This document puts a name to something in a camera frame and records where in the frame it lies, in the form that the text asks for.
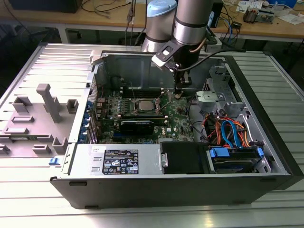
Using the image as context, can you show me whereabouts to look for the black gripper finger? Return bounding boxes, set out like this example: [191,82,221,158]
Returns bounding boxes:
[174,70,192,94]

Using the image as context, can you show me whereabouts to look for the thin metal locking lever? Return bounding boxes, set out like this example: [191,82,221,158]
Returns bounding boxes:
[130,81,137,101]
[158,89,170,112]

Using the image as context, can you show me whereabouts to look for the silver CPU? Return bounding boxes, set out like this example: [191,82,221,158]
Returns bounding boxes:
[138,100,155,112]

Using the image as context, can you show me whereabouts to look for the CPU socket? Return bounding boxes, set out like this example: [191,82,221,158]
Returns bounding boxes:
[133,97,164,114]

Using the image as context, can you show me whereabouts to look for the green motherboard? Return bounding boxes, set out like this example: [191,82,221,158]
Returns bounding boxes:
[94,89,198,145]

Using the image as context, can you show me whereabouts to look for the installed RAM stick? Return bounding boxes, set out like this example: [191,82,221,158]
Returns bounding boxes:
[120,113,167,121]

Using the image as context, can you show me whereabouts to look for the black upright tower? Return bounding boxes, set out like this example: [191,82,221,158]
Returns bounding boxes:
[212,0,225,29]

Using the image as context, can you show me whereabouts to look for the black graphics card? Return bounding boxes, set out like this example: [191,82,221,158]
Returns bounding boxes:
[118,119,155,136]

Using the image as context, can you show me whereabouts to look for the black drive bay box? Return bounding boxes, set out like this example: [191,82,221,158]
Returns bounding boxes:
[159,141,209,175]

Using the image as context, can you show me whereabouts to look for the small copper transformer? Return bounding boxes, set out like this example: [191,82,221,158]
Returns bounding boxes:
[243,7,259,23]

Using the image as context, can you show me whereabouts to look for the hard disk in blue carrier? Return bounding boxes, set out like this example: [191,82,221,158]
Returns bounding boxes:
[206,146,264,174]

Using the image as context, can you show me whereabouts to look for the white printed papers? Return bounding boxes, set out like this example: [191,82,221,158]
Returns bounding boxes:
[237,0,264,12]

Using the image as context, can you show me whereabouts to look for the grey circuit device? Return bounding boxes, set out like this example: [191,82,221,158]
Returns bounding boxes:
[257,8,276,23]

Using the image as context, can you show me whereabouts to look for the white paper sheet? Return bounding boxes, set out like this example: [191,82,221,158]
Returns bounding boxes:
[277,13,304,26]

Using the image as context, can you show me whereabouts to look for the black PC case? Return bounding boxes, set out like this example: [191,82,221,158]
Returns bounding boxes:
[49,48,304,210]

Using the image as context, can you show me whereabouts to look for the wooden desk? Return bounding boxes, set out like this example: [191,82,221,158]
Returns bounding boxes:
[0,0,304,43]

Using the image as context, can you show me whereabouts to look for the silver power supply unit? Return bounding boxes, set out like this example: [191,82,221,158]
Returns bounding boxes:
[68,143,164,176]

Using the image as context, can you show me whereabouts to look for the large black box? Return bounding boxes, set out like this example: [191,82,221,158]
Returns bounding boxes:
[8,0,83,14]

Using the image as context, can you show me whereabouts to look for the grey parts rack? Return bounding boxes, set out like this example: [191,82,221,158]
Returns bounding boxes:
[0,83,80,159]

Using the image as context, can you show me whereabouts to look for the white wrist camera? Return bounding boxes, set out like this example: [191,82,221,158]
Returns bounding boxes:
[151,44,180,72]

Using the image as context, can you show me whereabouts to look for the grey metal drive bracket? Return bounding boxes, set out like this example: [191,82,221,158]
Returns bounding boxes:
[194,91,226,114]

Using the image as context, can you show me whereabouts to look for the black camera cable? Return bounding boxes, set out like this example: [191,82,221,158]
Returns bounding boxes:
[178,48,247,72]

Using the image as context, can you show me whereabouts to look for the hanging blue cable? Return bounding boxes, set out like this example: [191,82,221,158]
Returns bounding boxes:
[224,18,239,46]

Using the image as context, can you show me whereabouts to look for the orange wire bundle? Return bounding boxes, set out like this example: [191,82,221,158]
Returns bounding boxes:
[234,121,251,148]
[205,116,225,144]

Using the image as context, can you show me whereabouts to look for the blue flat wire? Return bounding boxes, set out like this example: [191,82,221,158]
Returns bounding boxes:
[220,120,240,149]

